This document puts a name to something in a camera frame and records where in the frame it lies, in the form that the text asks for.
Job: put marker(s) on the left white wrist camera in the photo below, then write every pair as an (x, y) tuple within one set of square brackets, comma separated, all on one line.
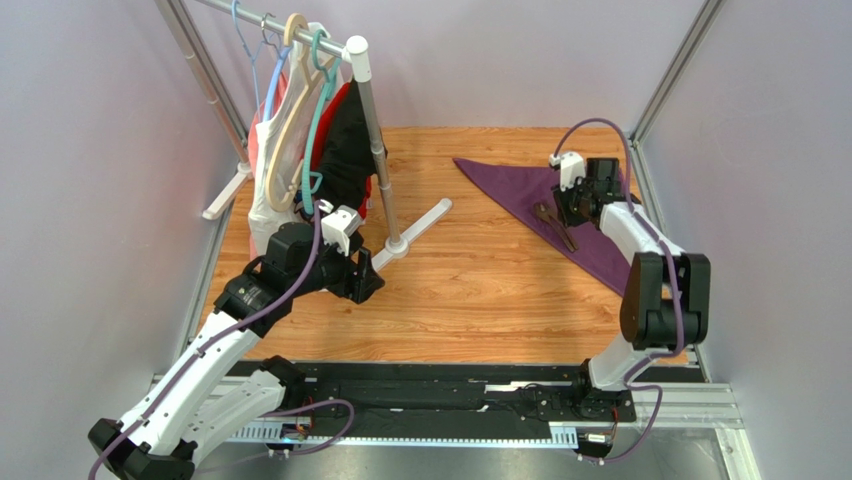
[(338, 225)]

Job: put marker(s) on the aluminium frame rail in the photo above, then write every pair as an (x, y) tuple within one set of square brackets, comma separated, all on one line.
[(682, 405)]

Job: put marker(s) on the purple cloth napkin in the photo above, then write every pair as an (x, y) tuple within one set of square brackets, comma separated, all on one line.
[(518, 188)]

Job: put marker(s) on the light blue wire hanger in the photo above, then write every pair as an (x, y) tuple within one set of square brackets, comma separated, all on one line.
[(251, 54)]

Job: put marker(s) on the slotted cable duct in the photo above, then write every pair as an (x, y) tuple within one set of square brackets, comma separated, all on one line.
[(555, 437)]

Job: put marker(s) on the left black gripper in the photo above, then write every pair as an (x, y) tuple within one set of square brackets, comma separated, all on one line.
[(366, 280)]

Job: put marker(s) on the pink garment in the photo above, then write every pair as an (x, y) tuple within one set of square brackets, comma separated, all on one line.
[(253, 141)]

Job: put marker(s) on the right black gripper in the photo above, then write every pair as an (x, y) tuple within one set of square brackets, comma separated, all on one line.
[(575, 202)]

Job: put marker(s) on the blue plastic hanger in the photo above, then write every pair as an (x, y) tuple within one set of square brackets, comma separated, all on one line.
[(269, 102)]

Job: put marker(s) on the teal plastic hanger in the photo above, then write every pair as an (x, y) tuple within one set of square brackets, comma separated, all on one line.
[(310, 180)]

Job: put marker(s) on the black garment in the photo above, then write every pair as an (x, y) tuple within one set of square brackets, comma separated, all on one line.
[(346, 153)]

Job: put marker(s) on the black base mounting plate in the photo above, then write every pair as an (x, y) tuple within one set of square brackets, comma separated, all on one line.
[(443, 424)]

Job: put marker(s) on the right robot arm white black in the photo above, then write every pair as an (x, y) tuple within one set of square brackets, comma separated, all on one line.
[(665, 305)]

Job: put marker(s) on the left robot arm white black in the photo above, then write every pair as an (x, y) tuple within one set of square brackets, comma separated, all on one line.
[(175, 426)]

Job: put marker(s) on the red garment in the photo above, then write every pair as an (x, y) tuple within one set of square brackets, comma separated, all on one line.
[(329, 120)]

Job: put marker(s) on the white grey clothes rack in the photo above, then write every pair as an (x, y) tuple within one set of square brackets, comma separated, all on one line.
[(353, 52)]

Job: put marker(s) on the white tank top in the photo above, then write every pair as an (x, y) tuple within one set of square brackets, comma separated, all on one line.
[(262, 220)]

